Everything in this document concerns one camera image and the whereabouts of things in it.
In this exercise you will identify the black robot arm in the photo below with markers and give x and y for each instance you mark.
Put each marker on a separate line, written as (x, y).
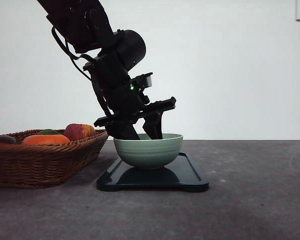
(86, 26)

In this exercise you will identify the dark purple fruit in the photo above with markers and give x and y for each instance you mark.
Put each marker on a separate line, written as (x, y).
(7, 139)

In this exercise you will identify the dark teal rectangular tray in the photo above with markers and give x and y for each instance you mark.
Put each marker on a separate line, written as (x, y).
(182, 174)

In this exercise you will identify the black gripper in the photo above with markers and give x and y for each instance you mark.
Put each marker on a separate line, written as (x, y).
(123, 101)

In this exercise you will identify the brown wicker basket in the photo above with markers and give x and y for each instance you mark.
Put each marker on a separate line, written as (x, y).
(45, 166)

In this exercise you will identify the red yellow apple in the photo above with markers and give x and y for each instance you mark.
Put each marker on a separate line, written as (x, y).
(79, 130)

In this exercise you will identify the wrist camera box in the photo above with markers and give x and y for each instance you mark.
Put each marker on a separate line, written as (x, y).
(139, 83)

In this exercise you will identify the green fruit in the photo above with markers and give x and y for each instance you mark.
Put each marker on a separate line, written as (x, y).
(48, 132)

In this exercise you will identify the light green ceramic bowl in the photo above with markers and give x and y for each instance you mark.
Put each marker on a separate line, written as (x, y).
(149, 153)

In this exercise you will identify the orange tangerine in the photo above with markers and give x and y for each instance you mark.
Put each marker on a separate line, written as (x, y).
(45, 139)

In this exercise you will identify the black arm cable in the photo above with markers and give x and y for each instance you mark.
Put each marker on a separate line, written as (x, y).
(72, 59)

